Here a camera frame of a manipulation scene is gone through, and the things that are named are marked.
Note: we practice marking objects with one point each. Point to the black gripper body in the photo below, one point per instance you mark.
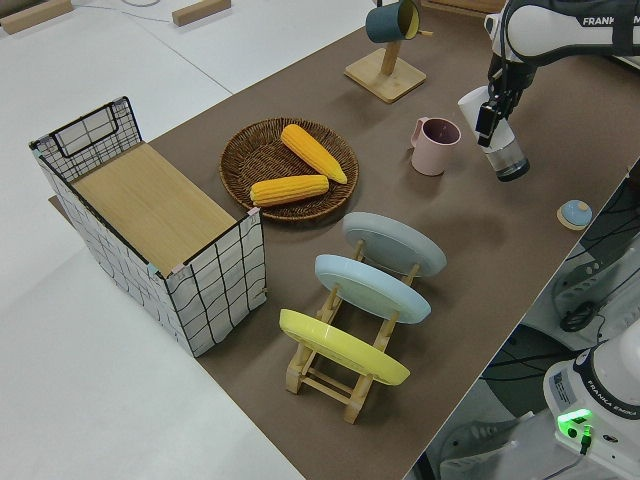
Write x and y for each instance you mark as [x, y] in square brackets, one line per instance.
[515, 75]

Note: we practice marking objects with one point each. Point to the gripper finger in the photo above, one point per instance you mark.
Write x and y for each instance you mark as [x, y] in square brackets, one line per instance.
[486, 125]
[511, 105]

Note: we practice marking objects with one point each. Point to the white translucent water bottle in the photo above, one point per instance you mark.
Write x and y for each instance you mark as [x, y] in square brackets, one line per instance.
[507, 155]

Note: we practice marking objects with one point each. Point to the pink mug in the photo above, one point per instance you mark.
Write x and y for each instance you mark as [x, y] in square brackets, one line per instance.
[432, 155]

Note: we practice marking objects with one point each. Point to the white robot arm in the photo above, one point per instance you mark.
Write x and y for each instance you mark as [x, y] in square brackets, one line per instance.
[560, 30]

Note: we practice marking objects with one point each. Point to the light wooden cabinet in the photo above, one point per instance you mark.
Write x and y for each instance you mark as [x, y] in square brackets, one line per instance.
[465, 5]

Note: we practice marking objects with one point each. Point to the wooden mug tree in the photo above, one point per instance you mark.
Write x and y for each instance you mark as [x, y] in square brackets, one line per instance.
[385, 80]

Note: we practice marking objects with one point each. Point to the brown table mat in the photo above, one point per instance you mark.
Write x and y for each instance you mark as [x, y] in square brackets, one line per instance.
[450, 260]

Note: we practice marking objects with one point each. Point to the dark teal mug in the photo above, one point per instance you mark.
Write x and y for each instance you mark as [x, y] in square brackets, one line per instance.
[385, 22]

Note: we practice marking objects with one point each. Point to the grey plate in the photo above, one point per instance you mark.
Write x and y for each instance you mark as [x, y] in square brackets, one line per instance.
[395, 240]

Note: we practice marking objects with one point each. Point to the yellow corn cob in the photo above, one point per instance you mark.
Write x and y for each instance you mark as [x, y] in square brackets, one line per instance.
[290, 190]
[312, 152]

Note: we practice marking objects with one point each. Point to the light blue plate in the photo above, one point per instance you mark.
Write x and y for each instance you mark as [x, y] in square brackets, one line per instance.
[370, 285]

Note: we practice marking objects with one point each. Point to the round brown wicker basket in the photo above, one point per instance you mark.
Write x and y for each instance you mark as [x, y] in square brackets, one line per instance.
[260, 160]

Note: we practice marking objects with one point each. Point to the yellow plate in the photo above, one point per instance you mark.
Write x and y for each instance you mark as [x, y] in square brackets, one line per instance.
[340, 345]

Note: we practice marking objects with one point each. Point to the light wooden block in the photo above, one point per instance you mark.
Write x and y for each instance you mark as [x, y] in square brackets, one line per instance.
[200, 11]
[35, 15]

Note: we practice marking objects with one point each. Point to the wooden plate rack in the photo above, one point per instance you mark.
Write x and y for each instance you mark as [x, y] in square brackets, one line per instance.
[320, 385]

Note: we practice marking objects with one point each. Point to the wooden basket lid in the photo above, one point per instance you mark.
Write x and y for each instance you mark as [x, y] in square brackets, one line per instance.
[150, 200]

